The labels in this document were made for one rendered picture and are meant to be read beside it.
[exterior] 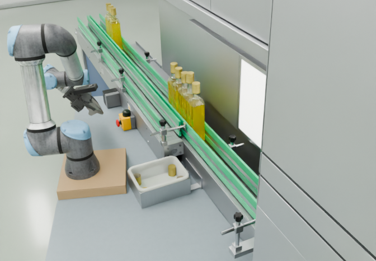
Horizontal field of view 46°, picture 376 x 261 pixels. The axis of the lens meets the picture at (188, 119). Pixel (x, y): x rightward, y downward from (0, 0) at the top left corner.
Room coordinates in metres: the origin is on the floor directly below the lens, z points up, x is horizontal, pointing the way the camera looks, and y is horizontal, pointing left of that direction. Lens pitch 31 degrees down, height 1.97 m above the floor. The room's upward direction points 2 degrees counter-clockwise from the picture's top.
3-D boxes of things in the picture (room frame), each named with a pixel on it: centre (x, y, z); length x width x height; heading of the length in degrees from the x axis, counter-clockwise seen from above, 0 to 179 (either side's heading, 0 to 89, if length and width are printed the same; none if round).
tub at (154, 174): (1.48, 0.13, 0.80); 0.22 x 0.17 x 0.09; 114
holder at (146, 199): (1.49, 0.11, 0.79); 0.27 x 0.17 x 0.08; 114
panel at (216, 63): (1.60, -0.21, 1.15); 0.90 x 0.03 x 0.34; 24
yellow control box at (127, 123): (1.99, 0.32, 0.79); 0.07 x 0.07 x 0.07; 24
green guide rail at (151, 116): (2.45, 0.46, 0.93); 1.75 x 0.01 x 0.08; 24
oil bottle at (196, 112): (1.66, -0.04, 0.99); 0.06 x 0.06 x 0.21; 25
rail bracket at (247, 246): (1.04, -0.17, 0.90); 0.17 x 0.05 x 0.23; 114
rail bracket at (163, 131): (1.62, 0.09, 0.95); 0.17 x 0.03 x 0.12; 114
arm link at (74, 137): (1.57, 0.48, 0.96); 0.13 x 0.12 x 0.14; 98
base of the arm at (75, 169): (1.57, 0.47, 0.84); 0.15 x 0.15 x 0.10
